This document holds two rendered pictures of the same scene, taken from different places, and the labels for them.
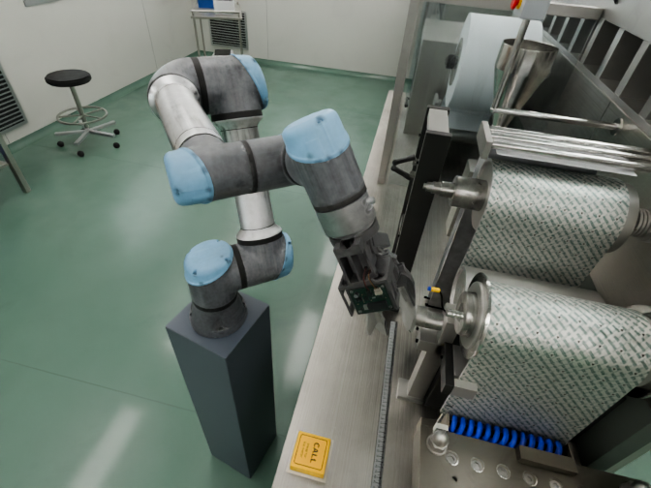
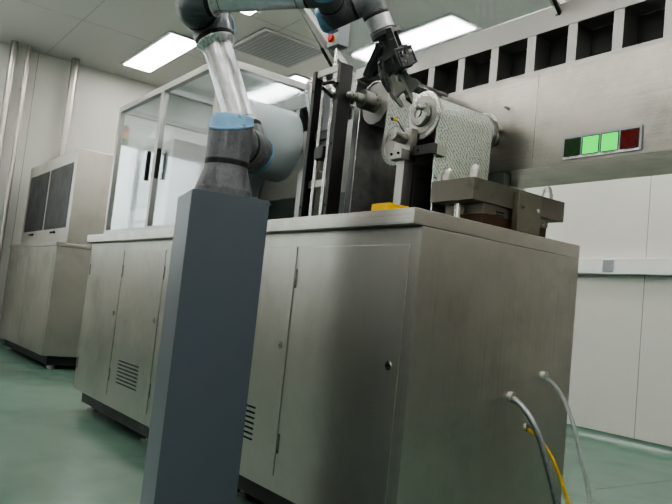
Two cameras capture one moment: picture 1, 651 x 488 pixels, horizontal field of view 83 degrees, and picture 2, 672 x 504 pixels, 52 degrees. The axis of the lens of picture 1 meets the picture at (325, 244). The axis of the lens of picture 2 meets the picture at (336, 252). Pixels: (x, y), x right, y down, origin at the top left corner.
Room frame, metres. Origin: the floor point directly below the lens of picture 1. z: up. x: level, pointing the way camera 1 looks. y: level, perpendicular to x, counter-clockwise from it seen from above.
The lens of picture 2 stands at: (-0.86, 1.36, 0.64)
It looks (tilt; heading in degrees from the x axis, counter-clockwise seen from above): 5 degrees up; 314
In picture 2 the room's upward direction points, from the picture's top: 6 degrees clockwise
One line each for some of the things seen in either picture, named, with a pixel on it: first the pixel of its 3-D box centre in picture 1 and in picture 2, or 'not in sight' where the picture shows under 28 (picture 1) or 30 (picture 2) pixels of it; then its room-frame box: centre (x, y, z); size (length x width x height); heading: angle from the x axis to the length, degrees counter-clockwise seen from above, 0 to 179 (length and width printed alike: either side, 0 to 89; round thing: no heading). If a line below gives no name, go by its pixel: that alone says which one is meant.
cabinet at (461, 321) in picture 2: not in sight; (252, 354); (1.33, -0.47, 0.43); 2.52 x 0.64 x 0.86; 170
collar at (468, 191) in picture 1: (467, 193); (368, 100); (0.66, -0.28, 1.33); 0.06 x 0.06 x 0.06; 80
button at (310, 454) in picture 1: (310, 453); (389, 209); (0.29, -0.01, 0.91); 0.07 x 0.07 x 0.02; 80
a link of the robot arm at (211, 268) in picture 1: (213, 271); (231, 137); (0.63, 0.27, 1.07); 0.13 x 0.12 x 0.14; 119
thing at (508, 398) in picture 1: (520, 404); (461, 165); (0.33, -0.37, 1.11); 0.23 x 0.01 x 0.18; 80
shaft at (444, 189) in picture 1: (438, 188); (354, 96); (0.67, -0.22, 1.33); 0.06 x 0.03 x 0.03; 80
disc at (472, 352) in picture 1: (474, 315); (423, 115); (0.41, -0.26, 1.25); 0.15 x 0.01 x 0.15; 170
